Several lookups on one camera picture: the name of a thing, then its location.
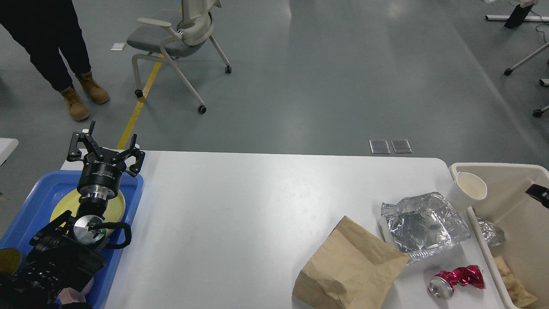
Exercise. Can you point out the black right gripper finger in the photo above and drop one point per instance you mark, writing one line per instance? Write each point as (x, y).
(539, 193)

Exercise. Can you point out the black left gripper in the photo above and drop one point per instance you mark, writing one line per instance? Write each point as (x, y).
(102, 167)

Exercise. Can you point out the yellow plate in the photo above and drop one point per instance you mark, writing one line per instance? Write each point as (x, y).
(115, 209)

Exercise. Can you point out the white paper cup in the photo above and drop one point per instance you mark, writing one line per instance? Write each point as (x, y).
(466, 190)

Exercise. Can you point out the brown paper ball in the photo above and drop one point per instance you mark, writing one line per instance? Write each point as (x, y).
(518, 294)

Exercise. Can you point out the aluminium foil tray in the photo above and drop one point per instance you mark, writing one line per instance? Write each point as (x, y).
(422, 226)

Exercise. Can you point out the dark green mug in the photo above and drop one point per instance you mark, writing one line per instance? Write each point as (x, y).
(10, 260)

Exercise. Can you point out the crushed red soda can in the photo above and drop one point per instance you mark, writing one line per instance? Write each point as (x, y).
(442, 285)

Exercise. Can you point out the pink mug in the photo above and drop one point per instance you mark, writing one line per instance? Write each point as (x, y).
(70, 295)

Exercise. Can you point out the brown paper bag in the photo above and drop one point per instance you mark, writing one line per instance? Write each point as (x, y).
(352, 269)

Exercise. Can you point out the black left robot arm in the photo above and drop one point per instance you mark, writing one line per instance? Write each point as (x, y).
(66, 253)

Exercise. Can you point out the beige plastic bin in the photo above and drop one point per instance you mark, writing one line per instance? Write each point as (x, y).
(523, 220)

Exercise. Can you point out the foil piece in bin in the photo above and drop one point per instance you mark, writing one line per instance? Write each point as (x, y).
(493, 235)

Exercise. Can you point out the white chair base with casters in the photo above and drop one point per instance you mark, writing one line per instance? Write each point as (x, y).
(538, 113)

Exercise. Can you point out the person in black trousers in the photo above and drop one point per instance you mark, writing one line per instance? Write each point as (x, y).
(51, 35)

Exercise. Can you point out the metal floor socket plate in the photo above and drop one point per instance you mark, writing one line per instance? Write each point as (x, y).
(401, 146)
(379, 146)

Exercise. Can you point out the grey office chair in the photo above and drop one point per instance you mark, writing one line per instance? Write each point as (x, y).
(173, 34)

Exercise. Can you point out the white stand with black bag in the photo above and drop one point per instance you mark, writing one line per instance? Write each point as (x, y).
(522, 13)

